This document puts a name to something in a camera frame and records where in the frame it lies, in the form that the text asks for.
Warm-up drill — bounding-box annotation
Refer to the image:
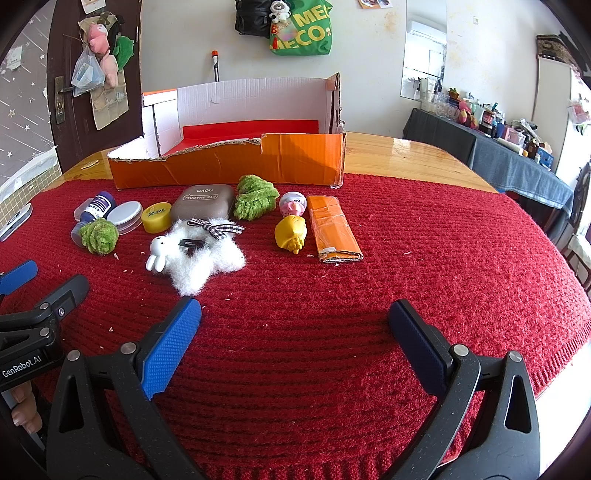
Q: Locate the wall mirror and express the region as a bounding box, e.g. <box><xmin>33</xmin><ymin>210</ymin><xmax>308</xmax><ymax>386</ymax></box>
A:
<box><xmin>400</xmin><ymin>0</ymin><xmax>448</xmax><ymax>103</ymax></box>

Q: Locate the blue bottle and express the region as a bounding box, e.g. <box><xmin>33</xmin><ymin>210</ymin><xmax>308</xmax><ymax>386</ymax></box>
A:
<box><xmin>71</xmin><ymin>191</ymin><xmax>120</xmax><ymax>250</ymax></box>

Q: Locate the door handle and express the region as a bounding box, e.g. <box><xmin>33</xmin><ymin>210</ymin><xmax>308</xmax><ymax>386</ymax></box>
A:
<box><xmin>54</xmin><ymin>76</ymin><xmax>75</xmax><ymax>124</ymax></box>

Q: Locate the dark brown door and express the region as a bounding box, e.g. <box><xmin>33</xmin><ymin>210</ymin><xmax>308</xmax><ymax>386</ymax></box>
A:
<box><xmin>46</xmin><ymin>0</ymin><xmax>144</xmax><ymax>174</ymax></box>

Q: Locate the green tote bag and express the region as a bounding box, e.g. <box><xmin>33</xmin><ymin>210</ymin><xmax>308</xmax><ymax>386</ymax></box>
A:
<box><xmin>269</xmin><ymin>0</ymin><xmax>334</xmax><ymax>56</ymax></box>

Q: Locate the white fluffy hair clip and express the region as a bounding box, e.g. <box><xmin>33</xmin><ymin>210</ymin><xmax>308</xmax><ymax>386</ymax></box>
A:
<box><xmin>146</xmin><ymin>218</ymin><xmax>247</xmax><ymax>296</ymax></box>

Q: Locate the green fuzzy scrunchie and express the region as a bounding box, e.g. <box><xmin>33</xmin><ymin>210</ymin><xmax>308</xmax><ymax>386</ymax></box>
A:
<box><xmin>232</xmin><ymin>174</ymin><xmax>280</xmax><ymax>221</ymax></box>
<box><xmin>78</xmin><ymin>219</ymin><xmax>120</xmax><ymax>256</ymax></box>

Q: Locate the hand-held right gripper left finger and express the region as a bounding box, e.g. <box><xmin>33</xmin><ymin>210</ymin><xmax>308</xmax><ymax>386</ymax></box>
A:
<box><xmin>46</xmin><ymin>296</ymin><xmax>218</xmax><ymax>480</ymax></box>

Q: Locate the pink toy figure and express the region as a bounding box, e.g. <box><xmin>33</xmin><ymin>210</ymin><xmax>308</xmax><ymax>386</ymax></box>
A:
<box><xmin>279</xmin><ymin>191</ymin><xmax>308</xmax><ymax>217</ymax></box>

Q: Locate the yellow duck toy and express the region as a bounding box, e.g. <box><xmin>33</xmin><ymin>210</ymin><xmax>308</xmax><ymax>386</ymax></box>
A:
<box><xmin>274</xmin><ymin>216</ymin><xmax>308</xmax><ymax>256</ymax></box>

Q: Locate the side table with dark cloth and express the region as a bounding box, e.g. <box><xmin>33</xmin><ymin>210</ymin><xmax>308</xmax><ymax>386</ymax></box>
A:
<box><xmin>403</xmin><ymin>107</ymin><xmax>575</xmax><ymax>222</ymax></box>

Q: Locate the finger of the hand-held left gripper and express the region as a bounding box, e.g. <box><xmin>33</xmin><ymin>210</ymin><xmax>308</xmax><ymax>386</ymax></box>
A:
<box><xmin>0</xmin><ymin>260</ymin><xmax>38</xmax><ymax>296</ymax></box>
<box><xmin>0</xmin><ymin>274</ymin><xmax>90</xmax><ymax>344</ymax></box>

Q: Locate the red knitted blanket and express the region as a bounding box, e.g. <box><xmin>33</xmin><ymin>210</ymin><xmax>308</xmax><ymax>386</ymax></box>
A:
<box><xmin>0</xmin><ymin>173</ymin><xmax>591</xmax><ymax>480</ymax></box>

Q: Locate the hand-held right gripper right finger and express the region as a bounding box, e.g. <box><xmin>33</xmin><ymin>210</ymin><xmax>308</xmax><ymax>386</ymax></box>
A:
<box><xmin>388</xmin><ymin>299</ymin><xmax>542</xmax><ymax>480</ymax></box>

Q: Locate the beige hanging organizer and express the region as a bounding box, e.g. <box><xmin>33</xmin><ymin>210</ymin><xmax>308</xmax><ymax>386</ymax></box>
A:
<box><xmin>90</xmin><ymin>80</ymin><xmax>130</xmax><ymax>131</ymax></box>

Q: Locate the person's left hand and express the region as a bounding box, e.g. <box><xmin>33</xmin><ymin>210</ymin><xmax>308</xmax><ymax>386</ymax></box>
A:
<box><xmin>9</xmin><ymin>383</ymin><xmax>43</xmax><ymax>435</ymax></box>

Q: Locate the pink pig plush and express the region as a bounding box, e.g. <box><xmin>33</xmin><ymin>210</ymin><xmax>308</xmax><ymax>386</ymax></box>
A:
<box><xmin>88</xmin><ymin>24</ymin><xmax>118</xmax><ymax>88</ymax></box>

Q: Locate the orange cardboard box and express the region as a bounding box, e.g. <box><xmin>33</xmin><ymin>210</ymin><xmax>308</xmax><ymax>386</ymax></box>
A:
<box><xmin>107</xmin><ymin>72</ymin><xmax>347</xmax><ymax>191</ymax></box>

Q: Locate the white round lidded jar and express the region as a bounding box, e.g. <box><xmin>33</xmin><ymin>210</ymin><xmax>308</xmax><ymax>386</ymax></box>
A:
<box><xmin>107</xmin><ymin>200</ymin><xmax>145</xmax><ymax>233</ymax></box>

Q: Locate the black bag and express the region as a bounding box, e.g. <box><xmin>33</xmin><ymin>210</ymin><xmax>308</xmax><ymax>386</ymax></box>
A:
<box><xmin>235</xmin><ymin>0</ymin><xmax>278</xmax><ymax>35</ymax></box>

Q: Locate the yellow round jar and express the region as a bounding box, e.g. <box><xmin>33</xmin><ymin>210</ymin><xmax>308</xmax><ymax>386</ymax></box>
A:
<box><xmin>141</xmin><ymin>202</ymin><xmax>173</xmax><ymax>233</ymax></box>

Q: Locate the white cabinet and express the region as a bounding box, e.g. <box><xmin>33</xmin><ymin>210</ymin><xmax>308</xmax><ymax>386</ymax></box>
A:
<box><xmin>536</xmin><ymin>51</ymin><xmax>591</xmax><ymax>185</ymax></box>

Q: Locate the orange packet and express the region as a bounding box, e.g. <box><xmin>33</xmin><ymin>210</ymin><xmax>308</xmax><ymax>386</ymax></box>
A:
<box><xmin>307</xmin><ymin>195</ymin><xmax>364</xmax><ymax>265</ymax></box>

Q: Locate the white flat object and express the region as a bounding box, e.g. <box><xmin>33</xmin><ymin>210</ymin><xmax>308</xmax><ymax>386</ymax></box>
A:
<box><xmin>0</xmin><ymin>204</ymin><xmax>34</xmax><ymax>242</ymax></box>

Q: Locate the brown eye shadow case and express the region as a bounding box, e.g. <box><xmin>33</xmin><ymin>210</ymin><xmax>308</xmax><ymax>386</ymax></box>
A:
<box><xmin>170</xmin><ymin>184</ymin><xmax>235</xmax><ymax>221</ymax></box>

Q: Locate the clear plastic bag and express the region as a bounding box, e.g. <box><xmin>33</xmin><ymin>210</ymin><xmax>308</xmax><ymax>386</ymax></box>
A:
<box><xmin>71</xmin><ymin>46</ymin><xmax>107</xmax><ymax>97</ymax></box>

